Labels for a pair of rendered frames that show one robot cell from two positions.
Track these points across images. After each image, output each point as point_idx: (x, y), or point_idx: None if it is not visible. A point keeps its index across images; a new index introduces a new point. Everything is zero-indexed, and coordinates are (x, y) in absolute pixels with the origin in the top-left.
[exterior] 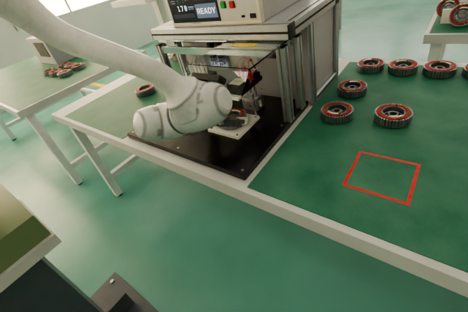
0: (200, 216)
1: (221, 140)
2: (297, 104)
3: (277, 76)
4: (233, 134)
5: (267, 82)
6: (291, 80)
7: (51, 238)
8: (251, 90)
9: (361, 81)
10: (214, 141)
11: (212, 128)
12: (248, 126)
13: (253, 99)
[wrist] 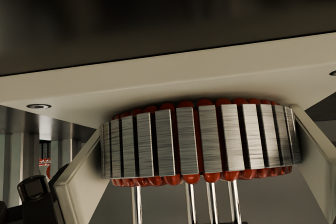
0: None
1: (120, 28)
2: (66, 155)
3: (165, 204)
4: (72, 102)
5: (200, 179)
6: (121, 199)
7: None
8: (207, 197)
9: (46, 162)
10: None
11: (329, 73)
12: (78, 124)
13: (133, 219)
